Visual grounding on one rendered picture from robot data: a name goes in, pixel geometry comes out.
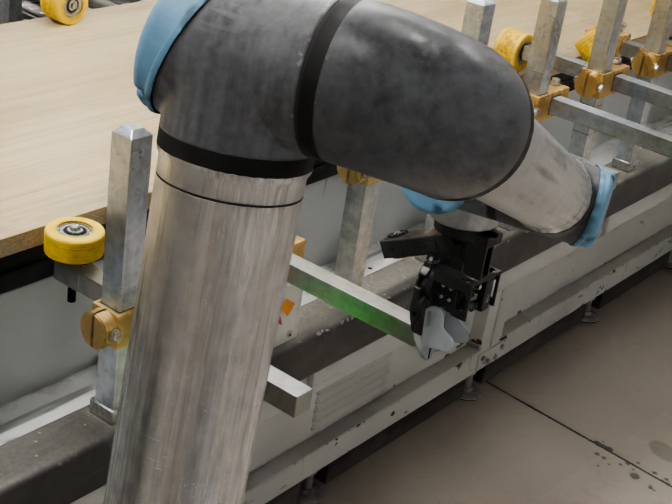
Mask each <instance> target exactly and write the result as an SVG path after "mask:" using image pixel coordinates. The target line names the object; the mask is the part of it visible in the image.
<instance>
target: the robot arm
mask: <svg viewBox="0 0 672 504"><path fill-rule="evenodd" d="M133 80H134V85H135V87H136V88H137V90H136V94H137V96H138V98H139V100H140V101H141V102H142V103H143V104H144V105H145V106H146V107H147V108H148V109H149V110H150V111H151V112H153V113H156V114H160V120H159V127H158V133H157V140H156V147H157V150H158V158H157V165H156V171H155V178H154V184H153V190H152V197H151V203H150V209H149V216H148V222H147V228H146V235H145V241H144V248H143V254H142V260H141V267H140V273H139V279H138V286H137V292H136V298H135V305H134V311H133V317H132V324H131V330H130V337H129V343H128V349H127V356H126V362H125V368H124V375H123V381H122V387H121V394H120V400H119V407H118V413H117V419H116V426H115V432H114V438H113V445H112V451H111V457H110V464H109V470H108V476H107V483H106V489H105V496H104V502H103V504H243V501H244V496H245V491H246V486H247V481H248V476H249V471H250V466H251V461H252V456H253V451H254V445H255V440H256V435H257V430H258V425H259V420H260V415H261V410H262V405H263V400H264V395H265V390H266V385H267V379H268V374H269V369H270V364H271V359H272V354H273V349H274V344H275V339H276V334H277V329H278V324H279V319H280V313H281V308H282V303H283V298H284V293H285V288H286V283H287V278H288V273H289V268H290V263H291V258H292V253H293V247H294V242H295V237H296V232H297V227H298V222H299V217H300V212H301V207H302V202H303V197H304V192H305V187H306V181H307V179H308V177H309V176H310V175H311V174H312V171H313V165H314V160H319V161H322V162H325V163H331V164H334V165H338V166H341V167H344V168H347V169H350V170H353V171H356V172H359V173H362V174H365V175H368V176H371V177H374V178H377V179H380V180H383V181H386V182H389V183H392V184H395V185H398V186H400V189H401V191H402V193H403V194H404V196H405V197H406V199H407V200H408V201H409V202H410V203H411V204H412V205H413V206H414V207H416V208H417V209H419V210H421V211H423V212H425V213H428V214H430V215H431V216H432V218H434V228H429V229H420V230H411V231H408V230H399V231H395V232H392V233H390V234H388V235H387V237H386V238H384V239H383V240H381V241H379V242H380V245H381V249H382V253H383V256H384V259H386V258H393V259H400V258H405V257H408V256H419V255H427V257H426V259H427V261H424V264H423V265H422V267H421V268H420V271H419V274H418V278H417V280H416V284H415V287H414V293H413V297H412V301H411V305H410V323H411V330H412V332H413V335H414V340H415V343H416V346H417V348H418V351H419V353H420V355H421V357H422V359H424V360H426V361H427V360H428V359H430V358H431V356H432V354H433V352H434V351H435V349H437V350H442V351H446V352H450V351H452V350H453V348H454V342H457V343H466V342H467V341H468V339H469V331H468V329H467V328H466V327H465V326H464V325H463V323H462V322H461V321H463V322H466V318H467V313H468V311H470V312H472V311H474V310H478V311H480V312H482V311H484V310H486V309H487V308H488V306H489V305H491V306H494V303H495V299H496V294H497V290H498V285H499V280H500V276H501V270H499V269H497V268H495V267H492V266H490V265H491V260H492V255H493V251H494V246H495V245H497V244H499V243H501V242H502V238H503V232H500V231H498V230H496V229H493V228H495V227H496V226H497V225H498V223H499V222H501V223H504V224H508V225H511V226H514V227H517V228H520V229H524V230H527V231H530V232H533V233H537V234H540V235H543V236H546V237H549V238H553V239H556V240H559V241H562V242H565V243H568V244H569V245H570V246H573V247H575V246H579V247H583V248H589V247H591V246H593V245H594V244H595V242H596V240H597V237H598V235H599V232H600V230H601V227H602V224H603V221H604V218H605V215H606V212H607V209H608V206H609V203H610V199H611V196H612V192H613V188H614V184H615V175H614V173H613V172H612V171H610V170H608V169H605V168H603V167H602V166H601V165H591V164H588V163H584V162H581V161H580V160H578V159H577V158H576V157H575V156H573V155H572V154H570V153H568V152H567V151H566V150H565V149H564V148H563V147H562V146H561V145H560V144H559V143H558V142H557V141H556V140H555V139H554V138H553V137H552V136H551V134H550V133H549V132H548V131H547V130H546V129H545V128H544V127H543V126H542V125H541V124H540V123H539V122H538V121H537V120H536V119H535V114H534V107H533V102H532V99H531V96H530V93H529V90H528V88H527V86H526V84H525V82H524V80H523V79H522V77H521V76H520V74H519V73H518V72H517V71H516V70H515V68H514V67H513V66H512V65H511V64H510V63H509V62H508V61H507V60H506V59H505V58H504V57H503V56H502V55H500V54H499V53H498V52H496V51H495V50H494V49H492V48H491V47H489V46H487V45H485V44H483V43H482V42H480V41H478V40H476V39H474V38H472V37H470V36H468V35H466V34H464V33H462V32H460V31H458V30H456V29H454V28H452V27H449V26H447V25H444V24H442V23H439V22H437V21H434V20H432V19H429V18H427V17H424V16H422V15H419V14H417V13H414V12H412V11H409V10H406V9H403V8H400V7H396V6H393V5H390V4H387V3H384V2H380V1H376V0H157V2H156V3H155V5H154V6H153V8H152V10H151V12H150V14H149V16H148V18H147V20H146V22H145V24H144V27H143V29H142V32H141V35H140V38H139V41H138V45H137V48H136V53H135V59H134V68H133ZM494 280H496V282H495V287H494V292H493V296H491V292H492V287H493V283H494ZM460 320H461V321H460Z"/></svg>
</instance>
